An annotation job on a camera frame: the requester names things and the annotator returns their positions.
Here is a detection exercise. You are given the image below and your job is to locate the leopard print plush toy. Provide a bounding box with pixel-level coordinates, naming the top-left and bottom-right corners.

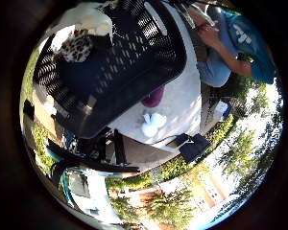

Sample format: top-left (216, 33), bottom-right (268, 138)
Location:
top-left (60, 29), bottom-right (94, 63)

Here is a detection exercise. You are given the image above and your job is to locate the purple plush toy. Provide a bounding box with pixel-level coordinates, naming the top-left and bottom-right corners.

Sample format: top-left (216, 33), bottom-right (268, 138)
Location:
top-left (140, 83), bottom-right (166, 108)

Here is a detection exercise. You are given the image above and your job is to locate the white plush animal toy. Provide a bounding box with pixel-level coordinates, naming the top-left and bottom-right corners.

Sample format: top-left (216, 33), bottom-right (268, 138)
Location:
top-left (140, 112), bottom-right (168, 139)

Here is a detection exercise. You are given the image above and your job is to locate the person in blue shirt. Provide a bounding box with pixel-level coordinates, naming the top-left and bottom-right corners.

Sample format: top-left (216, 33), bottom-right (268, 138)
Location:
top-left (186, 3), bottom-right (276, 88)

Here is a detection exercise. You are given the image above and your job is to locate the black plastic lattice basket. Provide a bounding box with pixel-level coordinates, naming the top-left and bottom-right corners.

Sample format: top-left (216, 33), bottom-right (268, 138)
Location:
top-left (33, 0), bottom-right (188, 139)

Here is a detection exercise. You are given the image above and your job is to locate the white box with blue lid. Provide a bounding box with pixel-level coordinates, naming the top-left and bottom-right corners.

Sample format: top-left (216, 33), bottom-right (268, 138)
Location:
top-left (213, 100), bottom-right (233, 122)

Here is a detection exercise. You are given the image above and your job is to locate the small black object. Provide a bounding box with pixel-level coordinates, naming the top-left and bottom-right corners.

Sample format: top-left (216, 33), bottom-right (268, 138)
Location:
top-left (22, 99), bottom-right (36, 122)

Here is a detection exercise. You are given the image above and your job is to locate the green hedge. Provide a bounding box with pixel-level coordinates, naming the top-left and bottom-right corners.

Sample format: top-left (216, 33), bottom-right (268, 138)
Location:
top-left (105, 114), bottom-right (238, 192)

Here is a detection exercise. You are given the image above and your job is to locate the orange and white building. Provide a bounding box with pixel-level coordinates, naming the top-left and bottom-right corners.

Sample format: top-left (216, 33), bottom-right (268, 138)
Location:
top-left (186, 169), bottom-right (230, 211)

